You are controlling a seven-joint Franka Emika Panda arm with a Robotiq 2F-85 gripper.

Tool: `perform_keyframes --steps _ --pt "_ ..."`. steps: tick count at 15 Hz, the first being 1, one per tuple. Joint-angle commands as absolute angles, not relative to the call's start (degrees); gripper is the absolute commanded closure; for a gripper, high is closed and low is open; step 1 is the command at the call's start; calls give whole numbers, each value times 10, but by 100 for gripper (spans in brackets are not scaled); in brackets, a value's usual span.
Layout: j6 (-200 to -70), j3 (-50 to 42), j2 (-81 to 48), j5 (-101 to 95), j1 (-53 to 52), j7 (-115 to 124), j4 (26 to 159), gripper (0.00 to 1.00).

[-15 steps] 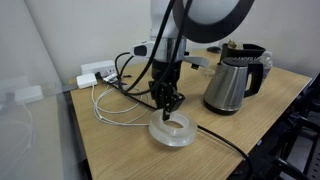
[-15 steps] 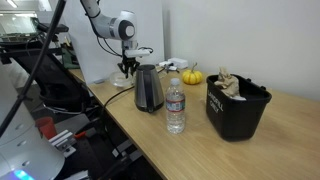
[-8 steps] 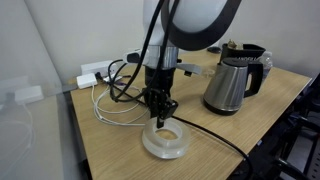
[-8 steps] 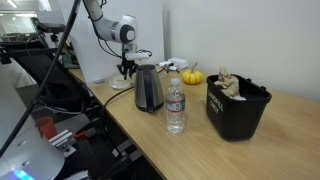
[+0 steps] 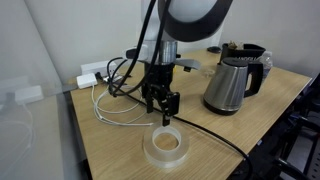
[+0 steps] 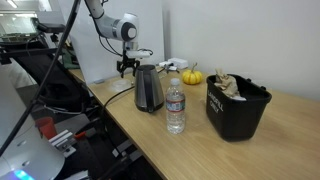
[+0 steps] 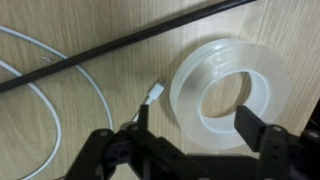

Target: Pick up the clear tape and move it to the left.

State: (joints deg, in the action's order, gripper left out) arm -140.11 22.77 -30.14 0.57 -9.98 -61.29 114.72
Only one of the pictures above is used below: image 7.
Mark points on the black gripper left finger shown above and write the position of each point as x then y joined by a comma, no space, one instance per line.
143,116

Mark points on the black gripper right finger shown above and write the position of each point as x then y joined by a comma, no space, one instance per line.
250,128

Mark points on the clear tape roll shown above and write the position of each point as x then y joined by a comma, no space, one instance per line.
190,90

